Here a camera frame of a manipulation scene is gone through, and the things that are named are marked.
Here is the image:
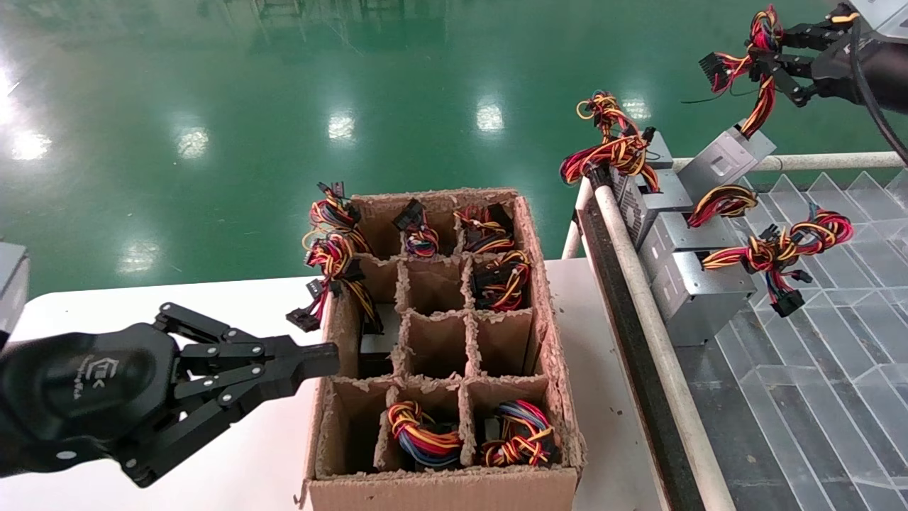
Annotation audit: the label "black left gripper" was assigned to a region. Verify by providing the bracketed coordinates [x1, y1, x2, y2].
[0, 303, 341, 489]

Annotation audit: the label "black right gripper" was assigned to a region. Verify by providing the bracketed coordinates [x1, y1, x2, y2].
[753, 6, 908, 114]

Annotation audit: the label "power supply with comb connector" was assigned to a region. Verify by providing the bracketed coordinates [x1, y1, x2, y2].
[677, 6, 785, 203]

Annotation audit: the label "cardboard cell divider insert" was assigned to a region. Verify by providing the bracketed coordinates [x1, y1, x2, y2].
[316, 195, 568, 476]

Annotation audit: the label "power supply with grille face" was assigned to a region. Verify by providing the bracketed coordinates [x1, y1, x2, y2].
[559, 135, 694, 247]

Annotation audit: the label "brown cardboard box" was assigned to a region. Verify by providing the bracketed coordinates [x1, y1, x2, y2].
[297, 187, 588, 511]

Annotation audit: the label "short white pipe leg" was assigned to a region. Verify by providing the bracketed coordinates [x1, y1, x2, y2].
[560, 177, 593, 260]

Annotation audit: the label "black rack side strip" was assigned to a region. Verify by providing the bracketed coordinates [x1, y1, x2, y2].
[576, 213, 707, 511]

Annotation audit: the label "clear ridged acrylic panel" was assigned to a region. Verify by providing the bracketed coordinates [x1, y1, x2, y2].
[681, 169, 908, 511]

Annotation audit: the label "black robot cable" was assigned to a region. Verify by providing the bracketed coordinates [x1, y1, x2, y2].
[850, 18, 908, 165]

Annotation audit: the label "silver power supply, coloured cables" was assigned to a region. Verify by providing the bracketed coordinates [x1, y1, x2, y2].
[301, 181, 371, 254]
[470, 250, 531, 314]
[286, 234, 394, 378]
[575, 90, 675, 172]
[453, 202, 515, 256]

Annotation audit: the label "power supply, coiled striped cables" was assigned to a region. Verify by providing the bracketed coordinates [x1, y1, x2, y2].
[385, 401, 462, 469]

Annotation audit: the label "power supply, short cable loop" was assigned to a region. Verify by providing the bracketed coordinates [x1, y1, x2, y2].
[637, 183, 760, 285]

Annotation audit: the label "power supply, blue purple cables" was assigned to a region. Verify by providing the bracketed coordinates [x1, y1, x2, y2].
[392, 199, 441, 260]

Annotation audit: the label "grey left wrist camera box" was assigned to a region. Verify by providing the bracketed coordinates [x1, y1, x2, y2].
[0, 241, 31, 343]

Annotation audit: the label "power supply, long knotted cables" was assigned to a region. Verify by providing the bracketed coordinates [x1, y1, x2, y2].
[651, 204, 854, 347]

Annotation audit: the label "power supply, blue red cables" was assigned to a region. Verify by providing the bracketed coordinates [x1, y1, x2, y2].
[479, 400, 558, 469]

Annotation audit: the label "long white pipe rail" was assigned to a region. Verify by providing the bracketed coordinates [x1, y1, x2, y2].
[592, 183, 738, 511]

